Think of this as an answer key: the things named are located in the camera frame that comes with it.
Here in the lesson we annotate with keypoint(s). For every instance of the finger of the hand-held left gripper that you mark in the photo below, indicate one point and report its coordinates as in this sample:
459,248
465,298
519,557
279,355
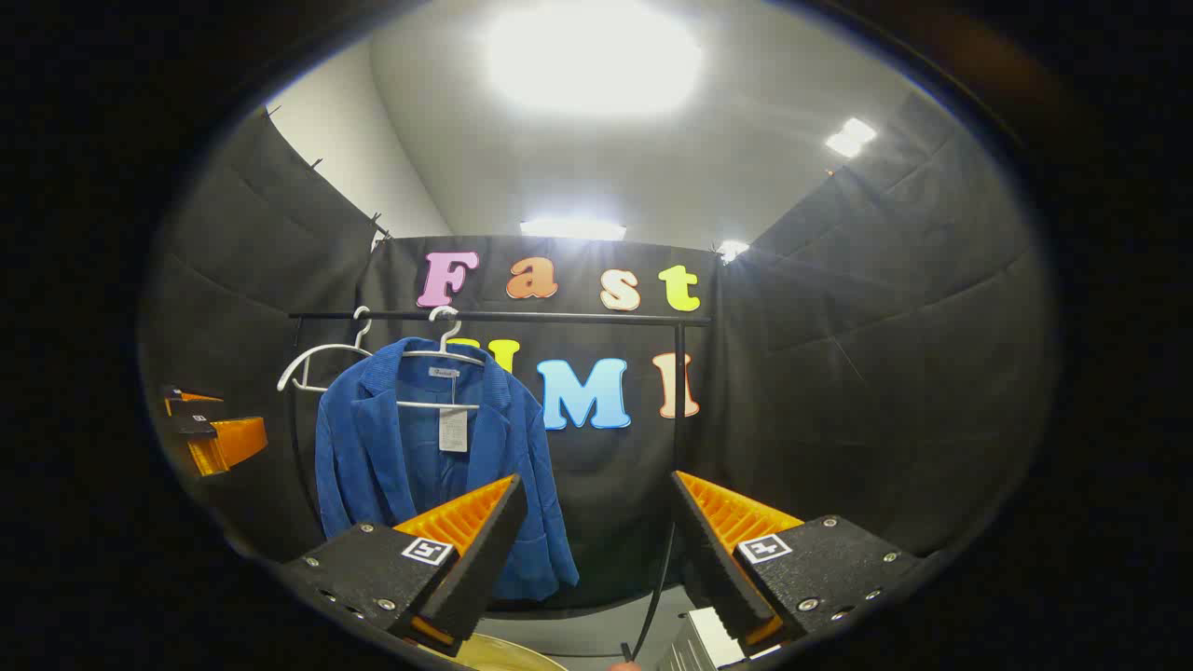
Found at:
233,443
196,398

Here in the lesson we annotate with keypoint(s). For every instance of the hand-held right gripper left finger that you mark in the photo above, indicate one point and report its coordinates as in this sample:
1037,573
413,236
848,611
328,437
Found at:
485,568

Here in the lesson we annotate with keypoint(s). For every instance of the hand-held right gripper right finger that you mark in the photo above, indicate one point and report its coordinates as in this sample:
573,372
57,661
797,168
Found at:
713,568

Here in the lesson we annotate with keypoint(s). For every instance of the round beige laundry hamper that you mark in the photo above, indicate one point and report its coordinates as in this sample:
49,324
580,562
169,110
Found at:
503,657

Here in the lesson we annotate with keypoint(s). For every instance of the white plastic clothes hanger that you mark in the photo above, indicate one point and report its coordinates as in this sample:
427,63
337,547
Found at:
429,404
326,348

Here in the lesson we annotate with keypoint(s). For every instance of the black metal clothes rack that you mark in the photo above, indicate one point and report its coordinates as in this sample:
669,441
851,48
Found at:
559,318

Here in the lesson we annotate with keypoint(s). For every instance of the white storage cabinet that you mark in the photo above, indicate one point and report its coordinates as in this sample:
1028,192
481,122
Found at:
713,638

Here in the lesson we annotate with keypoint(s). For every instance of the black backdrop cloth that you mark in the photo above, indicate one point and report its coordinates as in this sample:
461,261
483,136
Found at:
839,373

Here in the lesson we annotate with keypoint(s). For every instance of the small ceiling light panel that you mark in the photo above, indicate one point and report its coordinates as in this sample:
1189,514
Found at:
850,138
733,250

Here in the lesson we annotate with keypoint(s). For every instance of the long ceiling light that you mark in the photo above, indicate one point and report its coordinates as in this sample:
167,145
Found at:
573,229

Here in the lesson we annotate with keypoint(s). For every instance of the large ceiling light panel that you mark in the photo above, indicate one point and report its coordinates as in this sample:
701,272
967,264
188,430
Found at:
596,56

